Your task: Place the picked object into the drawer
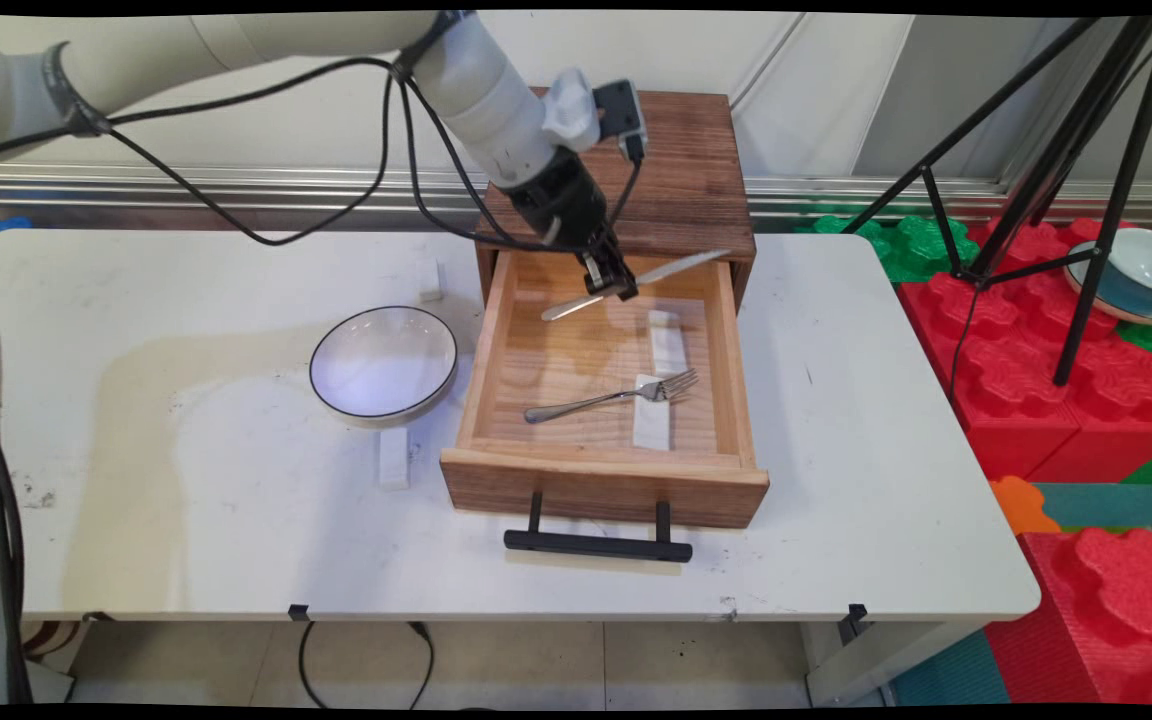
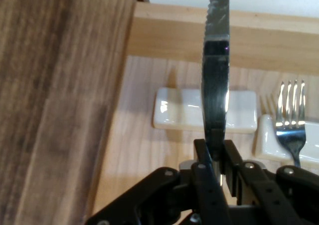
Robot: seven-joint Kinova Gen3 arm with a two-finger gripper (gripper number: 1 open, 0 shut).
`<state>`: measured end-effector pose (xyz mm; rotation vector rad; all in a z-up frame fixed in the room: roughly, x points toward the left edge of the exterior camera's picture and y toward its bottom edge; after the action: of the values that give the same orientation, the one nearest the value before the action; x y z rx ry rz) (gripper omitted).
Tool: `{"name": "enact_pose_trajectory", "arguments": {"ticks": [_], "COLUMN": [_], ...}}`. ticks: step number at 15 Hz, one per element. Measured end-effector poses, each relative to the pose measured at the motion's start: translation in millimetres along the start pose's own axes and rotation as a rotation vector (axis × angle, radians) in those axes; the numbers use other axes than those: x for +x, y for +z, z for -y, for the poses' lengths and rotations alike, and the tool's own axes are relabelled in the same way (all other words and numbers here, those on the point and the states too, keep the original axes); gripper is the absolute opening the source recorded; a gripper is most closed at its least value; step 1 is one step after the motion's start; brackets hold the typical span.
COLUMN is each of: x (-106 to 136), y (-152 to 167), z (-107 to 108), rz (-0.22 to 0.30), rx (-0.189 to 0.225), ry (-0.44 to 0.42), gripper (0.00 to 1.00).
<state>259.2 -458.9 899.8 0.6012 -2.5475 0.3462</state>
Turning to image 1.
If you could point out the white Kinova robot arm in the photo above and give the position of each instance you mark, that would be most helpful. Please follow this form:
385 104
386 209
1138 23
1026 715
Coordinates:
236 45

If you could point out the metal wall rail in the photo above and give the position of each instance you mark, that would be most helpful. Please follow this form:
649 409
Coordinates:
836 195

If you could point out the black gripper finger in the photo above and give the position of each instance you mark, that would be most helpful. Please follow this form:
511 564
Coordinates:
593 275
621 275

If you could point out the light wooden drawer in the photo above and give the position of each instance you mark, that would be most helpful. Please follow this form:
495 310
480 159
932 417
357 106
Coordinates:
576 350

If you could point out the white foam block grey strip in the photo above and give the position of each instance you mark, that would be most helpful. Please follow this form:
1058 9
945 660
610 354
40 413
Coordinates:
394 460

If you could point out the orange foam block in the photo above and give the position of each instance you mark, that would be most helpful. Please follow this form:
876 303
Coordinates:
1021 505

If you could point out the dark wooden cabinet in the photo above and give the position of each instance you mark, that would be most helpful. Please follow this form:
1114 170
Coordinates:
686 190

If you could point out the white plate with black rim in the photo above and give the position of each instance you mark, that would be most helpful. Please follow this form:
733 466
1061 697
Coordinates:
386 365

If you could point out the teal foam mat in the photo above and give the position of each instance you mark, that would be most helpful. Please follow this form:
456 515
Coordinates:
1116 505
951 675

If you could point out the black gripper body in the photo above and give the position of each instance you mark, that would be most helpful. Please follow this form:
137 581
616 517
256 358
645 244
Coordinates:
561 205

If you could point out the black tripod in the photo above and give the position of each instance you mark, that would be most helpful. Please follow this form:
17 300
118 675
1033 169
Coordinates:
1120 200

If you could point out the silver fork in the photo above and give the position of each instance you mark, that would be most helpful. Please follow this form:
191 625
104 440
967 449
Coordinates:
586 402

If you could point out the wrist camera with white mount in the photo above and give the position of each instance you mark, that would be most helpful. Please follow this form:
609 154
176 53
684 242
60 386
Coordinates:
616 110

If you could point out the silver table knife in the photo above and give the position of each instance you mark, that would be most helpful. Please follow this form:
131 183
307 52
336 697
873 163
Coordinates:
676 265

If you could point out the white table leg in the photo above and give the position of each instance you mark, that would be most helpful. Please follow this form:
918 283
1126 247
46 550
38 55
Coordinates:
866 665

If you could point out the teal and white bowl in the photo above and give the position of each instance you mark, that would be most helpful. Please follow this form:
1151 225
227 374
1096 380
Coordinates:
1151 265

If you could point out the red foam block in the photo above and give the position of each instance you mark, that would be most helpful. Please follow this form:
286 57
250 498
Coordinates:
1106 610
1016 370

